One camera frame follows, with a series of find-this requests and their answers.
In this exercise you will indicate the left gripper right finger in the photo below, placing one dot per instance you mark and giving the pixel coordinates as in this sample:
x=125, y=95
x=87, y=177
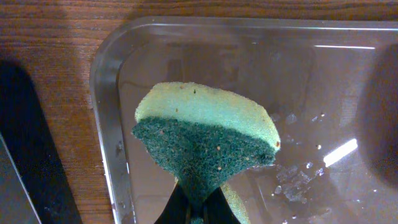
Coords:
x=216, y=209

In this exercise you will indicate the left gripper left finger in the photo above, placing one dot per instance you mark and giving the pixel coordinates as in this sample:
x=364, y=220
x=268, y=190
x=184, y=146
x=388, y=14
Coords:
x=177, y=209

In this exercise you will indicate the green scrubbing sponge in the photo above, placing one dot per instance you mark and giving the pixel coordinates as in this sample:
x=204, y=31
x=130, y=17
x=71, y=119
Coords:
x=205, y=136

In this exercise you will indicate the black rectangular sponge tray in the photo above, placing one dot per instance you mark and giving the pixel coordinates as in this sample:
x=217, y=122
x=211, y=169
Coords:
x=329, y=86

